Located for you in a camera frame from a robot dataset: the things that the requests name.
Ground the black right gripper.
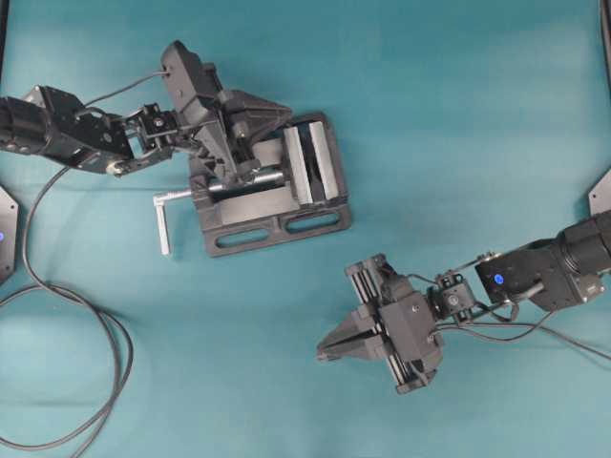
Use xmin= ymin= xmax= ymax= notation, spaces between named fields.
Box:
xmin=316 ymin=254 xmax=442 ymax=394

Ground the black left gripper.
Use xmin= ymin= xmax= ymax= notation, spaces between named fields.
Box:
xmin=161 ymin=41 xmax=292 ymax=184

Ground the black female USB cable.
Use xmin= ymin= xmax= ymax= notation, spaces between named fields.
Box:
xmin=0 ymin=159 xmax=135 ymax=450

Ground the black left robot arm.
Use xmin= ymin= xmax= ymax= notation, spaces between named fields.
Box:
xmin=1 ymin=41 xmax=292 ymax=184

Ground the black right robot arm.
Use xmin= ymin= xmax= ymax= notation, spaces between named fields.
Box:
xmin=317 ymin=211 xmax=610 ymax=394

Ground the black drill press vise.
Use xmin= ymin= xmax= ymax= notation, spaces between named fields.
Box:
xmin=189 ymin=112 xmax=351 ymax=257

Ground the silver vise crank handle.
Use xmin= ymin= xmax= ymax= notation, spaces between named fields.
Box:
xmin=153 ymin=190 xmax=192 ymax=256

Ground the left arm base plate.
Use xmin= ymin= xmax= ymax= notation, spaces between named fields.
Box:
xmin=0 ymin=188 xmax=19 ymax=284

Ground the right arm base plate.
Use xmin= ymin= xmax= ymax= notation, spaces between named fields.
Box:
xmin=588 ymin=170 xmax=611 ymax=216

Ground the black left frame post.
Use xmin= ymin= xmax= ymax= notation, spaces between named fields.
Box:
xmin=0 ymin=0 xmax=10 ymax=75

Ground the black frame post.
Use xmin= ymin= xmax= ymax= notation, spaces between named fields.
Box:
xmin=600 ymin=0 xmax=611 ymax=84
xmin=0 ymin=0 xmax=10 ymax=75

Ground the black right frame post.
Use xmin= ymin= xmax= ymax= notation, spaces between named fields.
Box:
xmin=600 ymin=0 xmax=611 ymax=84

